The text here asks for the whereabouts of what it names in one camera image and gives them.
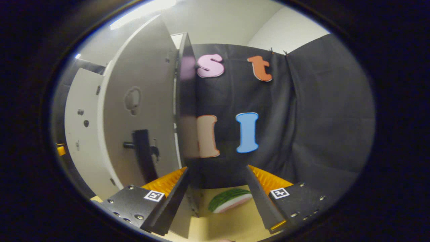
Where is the white cabinet door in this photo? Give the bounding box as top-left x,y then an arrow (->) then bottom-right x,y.
64,67 -> 113,199
97,15 -> 192,239

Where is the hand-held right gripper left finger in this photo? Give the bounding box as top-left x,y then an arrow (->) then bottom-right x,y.
92,167 -> 190,236

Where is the white cabinet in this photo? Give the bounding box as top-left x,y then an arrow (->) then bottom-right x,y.
170,32 -> 204,217

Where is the black door handle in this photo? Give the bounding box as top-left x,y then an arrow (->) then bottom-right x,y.
123,129 -> 160,184

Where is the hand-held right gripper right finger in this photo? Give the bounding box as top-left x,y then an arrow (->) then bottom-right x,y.
244,165 -> 335,235

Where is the watermelon slice toy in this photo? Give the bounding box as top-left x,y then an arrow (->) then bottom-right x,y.
208,188 -> 253,214

